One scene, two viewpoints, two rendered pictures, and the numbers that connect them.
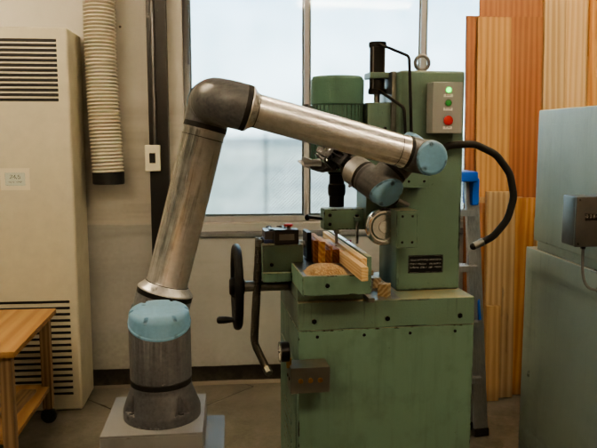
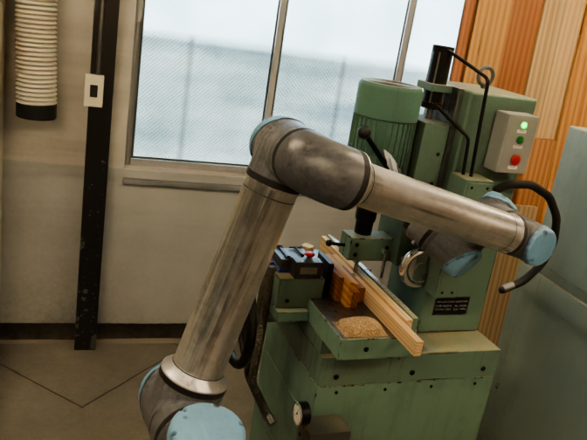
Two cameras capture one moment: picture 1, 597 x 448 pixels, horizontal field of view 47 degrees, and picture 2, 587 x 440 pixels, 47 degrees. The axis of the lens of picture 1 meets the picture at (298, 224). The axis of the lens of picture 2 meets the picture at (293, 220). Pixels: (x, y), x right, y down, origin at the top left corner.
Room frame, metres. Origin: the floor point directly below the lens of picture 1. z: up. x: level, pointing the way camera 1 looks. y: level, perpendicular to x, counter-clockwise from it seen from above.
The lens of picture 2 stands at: (0.55, 0.50, 1.68)
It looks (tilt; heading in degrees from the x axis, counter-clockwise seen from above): 18 degrees down; 347
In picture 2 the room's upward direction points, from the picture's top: 9 degrees clockwise
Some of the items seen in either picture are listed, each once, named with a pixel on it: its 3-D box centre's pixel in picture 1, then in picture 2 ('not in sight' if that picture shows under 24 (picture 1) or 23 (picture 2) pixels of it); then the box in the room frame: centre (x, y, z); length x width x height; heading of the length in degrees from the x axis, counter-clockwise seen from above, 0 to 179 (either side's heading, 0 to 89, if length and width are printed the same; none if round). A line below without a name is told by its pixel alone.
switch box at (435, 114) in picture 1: (444, 108); (511, 142); (2.23, -0.47, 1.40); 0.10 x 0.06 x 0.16; 99
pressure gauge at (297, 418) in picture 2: (285, 355); (302, 415); (2.03, 0.04, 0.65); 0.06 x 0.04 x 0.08; 9
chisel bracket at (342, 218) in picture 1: (342, 220); (366, 248); (2.32, -0.15, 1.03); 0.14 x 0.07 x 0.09; 99
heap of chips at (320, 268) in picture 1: (324, 268); (361, 324); (2.06, -0.08, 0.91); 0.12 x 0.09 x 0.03; 99
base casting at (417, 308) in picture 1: (370, 297); (379, 329); (2.34, -0.25, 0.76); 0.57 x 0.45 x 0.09; 99
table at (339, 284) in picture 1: (305, 267); (317, 297); (2.30, -0.02, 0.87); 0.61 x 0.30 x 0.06; 9
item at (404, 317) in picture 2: (342, 250); (359, 279); (2.32, -0.15, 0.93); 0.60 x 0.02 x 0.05; 9
